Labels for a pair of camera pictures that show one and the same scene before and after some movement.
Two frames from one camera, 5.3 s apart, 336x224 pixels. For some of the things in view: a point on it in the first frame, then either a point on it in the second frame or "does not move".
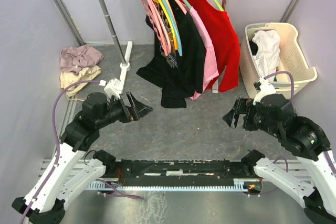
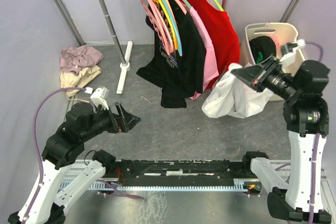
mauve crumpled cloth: x=73 y=59 does not move
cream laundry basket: x=294 y=68 does not move
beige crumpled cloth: x=67 y=78 does not move
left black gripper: x=134 y=112 -> x=124 y=121
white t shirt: x=267 y=56 -> x=232 y=94
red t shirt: x=219 y=30 does not move
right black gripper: x=242 y=105 -> x=248 y=74
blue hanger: x=173 y=19 does not move
